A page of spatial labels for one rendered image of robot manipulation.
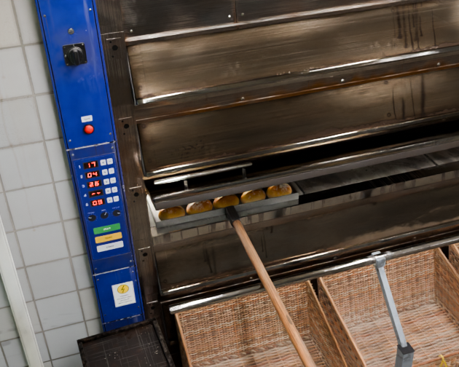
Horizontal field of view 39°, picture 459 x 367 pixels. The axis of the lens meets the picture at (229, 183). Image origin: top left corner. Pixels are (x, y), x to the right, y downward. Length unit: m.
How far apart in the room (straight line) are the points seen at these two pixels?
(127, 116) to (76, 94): 0.19
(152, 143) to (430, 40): 1.01
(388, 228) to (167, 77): 1.16
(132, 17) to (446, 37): 1.08
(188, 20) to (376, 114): 0.78
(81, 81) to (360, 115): 0.98
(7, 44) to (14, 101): 0.17
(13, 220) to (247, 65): 0.90
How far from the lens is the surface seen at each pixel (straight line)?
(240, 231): 2.25
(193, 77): 2.04
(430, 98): 2.48
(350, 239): 2.63
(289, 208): 2.43
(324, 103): 2.28
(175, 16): 1.99
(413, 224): 2.75
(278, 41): 2.12
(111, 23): 1.95
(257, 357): 2.67
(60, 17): 1.89
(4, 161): 2.09
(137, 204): 2.23
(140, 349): 2.31
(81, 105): 1.99
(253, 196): 2.41
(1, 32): 1.93
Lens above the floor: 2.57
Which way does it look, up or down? 33 degrees down
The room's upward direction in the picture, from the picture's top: 3 degrees counter-clockwise
